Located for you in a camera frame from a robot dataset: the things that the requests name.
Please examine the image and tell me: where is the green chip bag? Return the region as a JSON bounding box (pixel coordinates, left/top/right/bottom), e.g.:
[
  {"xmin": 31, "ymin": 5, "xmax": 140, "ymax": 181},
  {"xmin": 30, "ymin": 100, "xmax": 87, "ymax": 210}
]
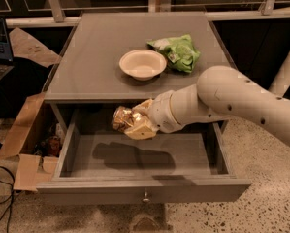
[{"xmin": 147, "ymin": 34, "xmax": 201, "ymax": 74}]

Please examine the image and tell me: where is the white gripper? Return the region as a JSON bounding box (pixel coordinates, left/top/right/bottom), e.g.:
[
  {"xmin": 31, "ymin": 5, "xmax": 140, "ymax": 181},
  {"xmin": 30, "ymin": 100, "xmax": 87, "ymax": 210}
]
[{"xmin": 124, "ymin": 90, "xmax": 183, "ymax": 140}]

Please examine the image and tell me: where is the orange gold soda can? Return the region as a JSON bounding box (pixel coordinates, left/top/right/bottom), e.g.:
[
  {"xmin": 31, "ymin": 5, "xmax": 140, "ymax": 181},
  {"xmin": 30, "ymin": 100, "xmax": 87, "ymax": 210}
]
[{"xmin": 112, "ymin": 106, "xmax": 144, "ymax": 133}]

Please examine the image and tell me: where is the brown cardboard sheet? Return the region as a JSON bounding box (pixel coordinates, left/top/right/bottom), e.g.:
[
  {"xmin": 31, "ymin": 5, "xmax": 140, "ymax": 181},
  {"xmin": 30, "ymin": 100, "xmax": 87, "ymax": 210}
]
[{"xmin": 10, "ymin": 28, "xmax": 61, "ymax": 68}]

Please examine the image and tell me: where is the black cable on floor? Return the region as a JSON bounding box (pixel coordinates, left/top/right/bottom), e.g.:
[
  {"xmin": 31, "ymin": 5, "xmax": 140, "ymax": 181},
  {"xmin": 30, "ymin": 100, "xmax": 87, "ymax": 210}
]
[{"xmin": 0, "ymin": 159, "xmax": 16, "ymax": 233}]

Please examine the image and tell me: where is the brown cardboard box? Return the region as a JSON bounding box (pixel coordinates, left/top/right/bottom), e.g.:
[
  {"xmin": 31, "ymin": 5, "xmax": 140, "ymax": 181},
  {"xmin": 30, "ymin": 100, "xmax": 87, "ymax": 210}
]
[{"xmin": 0, "ymin": 92, "xmax": 58, "ymax": 192}]

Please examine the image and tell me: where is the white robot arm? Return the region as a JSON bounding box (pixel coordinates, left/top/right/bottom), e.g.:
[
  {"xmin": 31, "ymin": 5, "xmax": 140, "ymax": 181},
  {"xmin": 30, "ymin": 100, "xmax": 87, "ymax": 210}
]
[{"xmin": 124, "ymin": 65, "xmax": 290, "ymax": 147}]

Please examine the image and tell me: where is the open grey top drawer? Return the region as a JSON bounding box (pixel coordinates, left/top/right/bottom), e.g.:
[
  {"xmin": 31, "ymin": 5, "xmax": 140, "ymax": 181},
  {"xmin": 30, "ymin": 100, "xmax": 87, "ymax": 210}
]
[{"xmin": 37, "ymin": 109, "xmax": 250, "ymax": 205}]

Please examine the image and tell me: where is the grey cabinet table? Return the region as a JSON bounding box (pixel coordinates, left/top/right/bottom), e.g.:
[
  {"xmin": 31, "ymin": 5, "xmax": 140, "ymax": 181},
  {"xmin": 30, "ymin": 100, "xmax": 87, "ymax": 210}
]
[{"xmin": 45, "ymin": 12, "xmax": 228, "ymax": 128}]

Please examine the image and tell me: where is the white paper bowl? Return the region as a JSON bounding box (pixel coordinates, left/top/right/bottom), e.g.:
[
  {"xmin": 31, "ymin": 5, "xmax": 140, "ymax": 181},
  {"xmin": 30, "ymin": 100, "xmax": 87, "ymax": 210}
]
[{"xmin": 119, "ymin": 50, "xmax": 167, "ymax": 81}]

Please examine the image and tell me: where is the metal drawer knob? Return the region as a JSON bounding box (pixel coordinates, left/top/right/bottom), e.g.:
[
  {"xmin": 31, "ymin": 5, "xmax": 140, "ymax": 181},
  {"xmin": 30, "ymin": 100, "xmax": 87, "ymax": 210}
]
[{"xmin": 142, "ymin": 192, "xmax": 150, "ymax": 203}]

